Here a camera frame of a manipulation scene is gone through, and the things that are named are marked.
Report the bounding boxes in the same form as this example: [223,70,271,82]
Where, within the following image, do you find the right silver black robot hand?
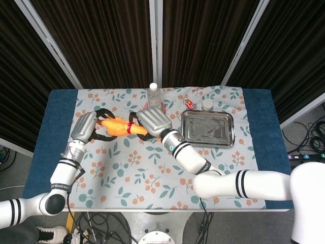
[128,106,173,143]

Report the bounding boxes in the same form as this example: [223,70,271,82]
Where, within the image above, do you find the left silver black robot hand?
[70,108,120,143]

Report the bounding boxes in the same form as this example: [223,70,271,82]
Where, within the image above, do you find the orange rubber chicken toy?
[95,113,162,142]

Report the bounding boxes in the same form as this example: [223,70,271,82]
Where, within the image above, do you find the stainless steel tray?
[180,110,235,147]

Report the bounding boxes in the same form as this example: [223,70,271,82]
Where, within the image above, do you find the red tape roll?
[144,101,166,114]

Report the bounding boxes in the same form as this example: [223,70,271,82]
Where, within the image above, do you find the clear plastic water bottle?
[147,82,161,109]

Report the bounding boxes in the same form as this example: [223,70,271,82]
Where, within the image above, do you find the blue table cover cloth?
[21,88,295,210]

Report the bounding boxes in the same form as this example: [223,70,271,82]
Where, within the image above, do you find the floral printed tablecloth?
[55,85,267,210]

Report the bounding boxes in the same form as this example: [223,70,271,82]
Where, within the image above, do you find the small jar with silver lid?
[201,99,214,112]

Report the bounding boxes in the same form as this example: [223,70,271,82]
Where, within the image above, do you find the dark corrugated partition panel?
[227,0,325,124]
[0,0,77,150]
[30,0,156,89]
[162,0,260,87]

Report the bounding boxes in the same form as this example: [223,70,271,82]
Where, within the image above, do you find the white sneaker with black trim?
[37,225,69,244]

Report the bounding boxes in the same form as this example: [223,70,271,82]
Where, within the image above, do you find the dark trouser leg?
[0,223,43,244]

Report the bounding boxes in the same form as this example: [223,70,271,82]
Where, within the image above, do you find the black power strip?
[287,151,325,162]

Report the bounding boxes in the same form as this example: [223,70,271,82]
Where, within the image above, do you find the black floor cables bundle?
[68,210,135,244]

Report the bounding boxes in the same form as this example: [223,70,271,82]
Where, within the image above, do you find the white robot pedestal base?
[121,210,193,244]

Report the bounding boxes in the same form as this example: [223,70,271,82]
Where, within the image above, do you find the black coiled cables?
[283,121,325,153]

